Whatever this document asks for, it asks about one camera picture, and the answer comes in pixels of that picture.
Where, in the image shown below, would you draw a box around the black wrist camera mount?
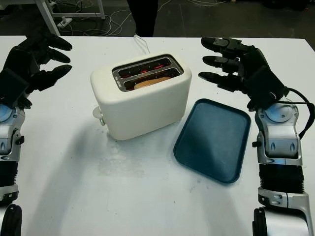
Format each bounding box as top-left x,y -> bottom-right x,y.
251,67 -> 287,104
0,68 -> 30,107

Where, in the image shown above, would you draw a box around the cream white toaster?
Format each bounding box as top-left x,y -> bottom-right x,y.
90,52 -> 192,141

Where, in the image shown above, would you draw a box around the toast slice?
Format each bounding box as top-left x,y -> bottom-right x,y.
133,76 -> 170,89

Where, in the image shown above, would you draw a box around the white toaster power cord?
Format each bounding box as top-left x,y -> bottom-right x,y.
133,34 -> 151,54

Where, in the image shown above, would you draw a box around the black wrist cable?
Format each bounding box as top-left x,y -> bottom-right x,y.
283,87 -> 315,138

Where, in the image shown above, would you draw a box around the white metal frame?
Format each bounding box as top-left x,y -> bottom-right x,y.
34,0 -> 105,36

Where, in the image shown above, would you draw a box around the white floor cables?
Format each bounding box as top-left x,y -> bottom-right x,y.
71,2 -> 136,35

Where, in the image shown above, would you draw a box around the dark teal plastic tray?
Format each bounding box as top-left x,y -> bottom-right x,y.
173,98 -> 252,184

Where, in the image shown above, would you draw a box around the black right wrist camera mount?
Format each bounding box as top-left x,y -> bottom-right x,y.
251,67 -> 287,104

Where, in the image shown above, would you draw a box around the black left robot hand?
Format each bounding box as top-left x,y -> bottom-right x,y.
0,29 -> 73,109

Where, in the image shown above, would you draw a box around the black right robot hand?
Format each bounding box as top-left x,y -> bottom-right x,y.
198,36 -> 287,111

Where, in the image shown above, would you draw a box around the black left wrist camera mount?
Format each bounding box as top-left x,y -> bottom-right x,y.
0,68 -> 30,107

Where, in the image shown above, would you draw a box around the white power strip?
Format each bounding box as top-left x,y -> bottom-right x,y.
58,17 -> 73,28

